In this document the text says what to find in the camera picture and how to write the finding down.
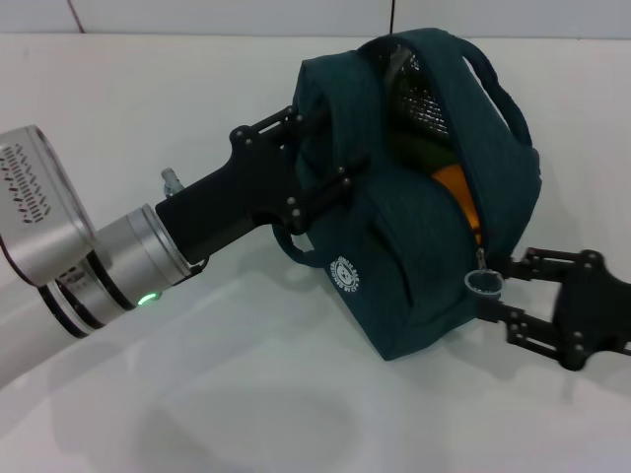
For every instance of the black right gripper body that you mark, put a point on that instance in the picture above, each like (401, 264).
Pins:
(601, 315)

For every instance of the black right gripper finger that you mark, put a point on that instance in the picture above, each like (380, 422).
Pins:
(537, 335)
(557, 268)

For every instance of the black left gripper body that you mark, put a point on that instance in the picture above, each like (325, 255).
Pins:
(236, 197)

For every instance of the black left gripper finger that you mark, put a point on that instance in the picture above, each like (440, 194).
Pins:
(291, 125)
(325, 192)

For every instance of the green cucumber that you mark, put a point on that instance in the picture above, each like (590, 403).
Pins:
(424, 150)

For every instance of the orange pear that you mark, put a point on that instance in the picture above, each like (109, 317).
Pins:
(458, 197)

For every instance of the dark teal lunch bag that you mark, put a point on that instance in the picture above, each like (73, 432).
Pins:
(404, 286)

